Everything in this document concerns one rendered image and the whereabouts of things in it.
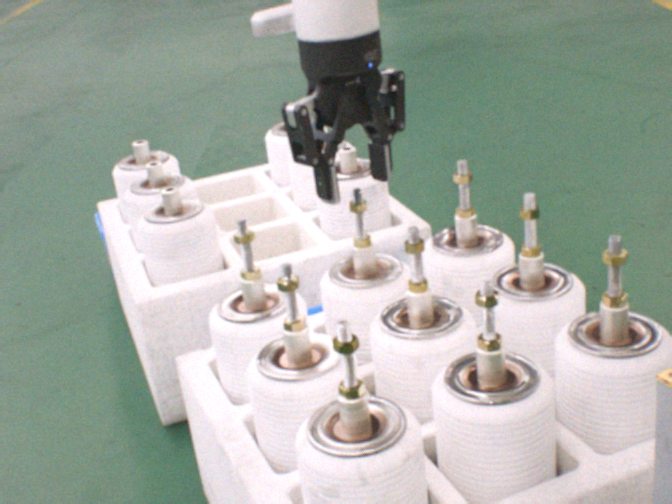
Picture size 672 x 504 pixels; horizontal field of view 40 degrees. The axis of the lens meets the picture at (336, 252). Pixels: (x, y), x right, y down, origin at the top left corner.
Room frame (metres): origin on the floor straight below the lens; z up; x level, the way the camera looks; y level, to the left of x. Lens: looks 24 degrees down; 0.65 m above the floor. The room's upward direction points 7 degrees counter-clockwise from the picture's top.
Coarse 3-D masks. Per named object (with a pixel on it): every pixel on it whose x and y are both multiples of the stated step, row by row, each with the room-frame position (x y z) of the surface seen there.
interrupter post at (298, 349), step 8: (304, 328) 0.68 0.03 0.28; (288, 336) 0.67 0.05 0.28; (296, 336) 0.67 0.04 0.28; (304, 336) 0.67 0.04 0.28; (288, 344) 0.67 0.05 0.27; (296, 344) 0.67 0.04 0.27; (304, 344) 0.67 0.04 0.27; (288, 352) 0.67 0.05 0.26; (296, 352) 0.67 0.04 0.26; (304, 352) 0.67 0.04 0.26; (288, 360) 0.67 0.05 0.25; (296, 360) 0.67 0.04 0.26; (304, 360) 0.67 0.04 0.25
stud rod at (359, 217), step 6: (354, 192) 0.83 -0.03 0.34; (360, 192) 0.83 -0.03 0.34; (354, 198) 0.83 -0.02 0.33; (360, 198) 0.83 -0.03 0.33; (354, 216) 0.83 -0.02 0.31; (360, 216) 0.83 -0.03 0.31; (360, 222) 0.83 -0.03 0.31; (360, 228) 0.83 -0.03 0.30; (360, 234) 0.83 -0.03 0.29; (366, 234) 0.83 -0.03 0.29
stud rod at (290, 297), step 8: (288, 264) 0.68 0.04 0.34; (280, 272) 0.68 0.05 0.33; (288, 272) 0.68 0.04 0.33; (288, 280) 0.68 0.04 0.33; (288, 296) 0.67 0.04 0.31; (288, 304) 0.68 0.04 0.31; (296, 304) 0.68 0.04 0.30; (288, 312) 0.68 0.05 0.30; (296, 312) 0.68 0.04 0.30; (288, 320) 0.68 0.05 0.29; (296, 320) 0.68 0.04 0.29
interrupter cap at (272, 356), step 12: (312, 336) 0.71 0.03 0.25; (324, 336) 0.70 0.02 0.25; (264, 348) 0.70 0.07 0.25; (276, 348) 0.70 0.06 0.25; (312, 348) 0.69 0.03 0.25; (324, 348) 0.69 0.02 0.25; (264, 360) 0.68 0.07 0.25; (276, 360) 0.68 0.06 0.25; (312, 360) 0.67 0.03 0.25; (324, 360) 0.66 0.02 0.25; (336, 360) 0.66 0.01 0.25; (264, 372) 0.66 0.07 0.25; (276, 372) 0.66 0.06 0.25; (288, 372) 0.65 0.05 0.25; (300, 372) 0.65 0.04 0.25; (312, 372) 0.65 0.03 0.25; (324, 372) 0.65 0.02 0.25
